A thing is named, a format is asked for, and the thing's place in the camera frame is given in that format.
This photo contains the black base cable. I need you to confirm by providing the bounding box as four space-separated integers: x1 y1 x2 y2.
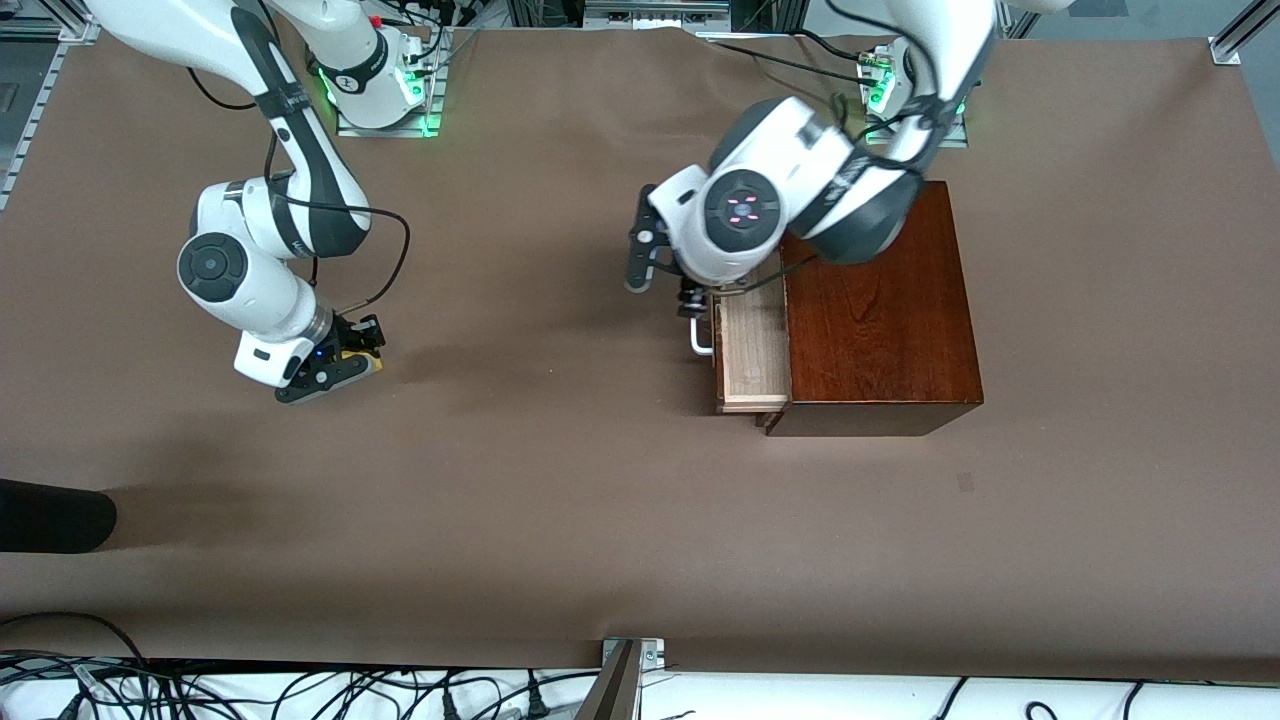
705 40 881 77
795 28 883 63

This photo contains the dark brown wooden cabinet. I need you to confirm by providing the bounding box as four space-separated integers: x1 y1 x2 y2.
765 180 984 438

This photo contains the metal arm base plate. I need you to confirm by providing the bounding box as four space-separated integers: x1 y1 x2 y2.
335 28 443 139
864 45 970 149

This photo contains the black cylinder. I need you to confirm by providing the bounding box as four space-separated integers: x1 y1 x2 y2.
0 478 118 554

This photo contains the dark equipment rack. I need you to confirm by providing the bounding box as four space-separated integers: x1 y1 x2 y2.
505 0 801 33

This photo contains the small metal bracket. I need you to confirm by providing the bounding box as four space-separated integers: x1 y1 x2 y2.
601 638 665 669

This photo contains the brown table cover sheet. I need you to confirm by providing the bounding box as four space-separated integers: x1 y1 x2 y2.
0 28 1280 686

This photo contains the black looped cable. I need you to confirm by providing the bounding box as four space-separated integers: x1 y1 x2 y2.
0 612 151 720

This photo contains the grey metal beam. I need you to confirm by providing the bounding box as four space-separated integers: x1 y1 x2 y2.
578 640 641 720

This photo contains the short black arm cable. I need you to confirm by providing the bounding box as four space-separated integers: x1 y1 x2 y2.
185 65 259 111

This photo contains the long black arm cable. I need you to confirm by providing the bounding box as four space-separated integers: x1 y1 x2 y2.
262 130 411 316

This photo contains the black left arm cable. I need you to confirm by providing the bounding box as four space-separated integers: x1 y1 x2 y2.
825 0 946 136

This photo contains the aluminium frame profile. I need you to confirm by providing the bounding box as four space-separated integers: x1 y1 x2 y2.
0 0 101 213
1208 0 1280 67

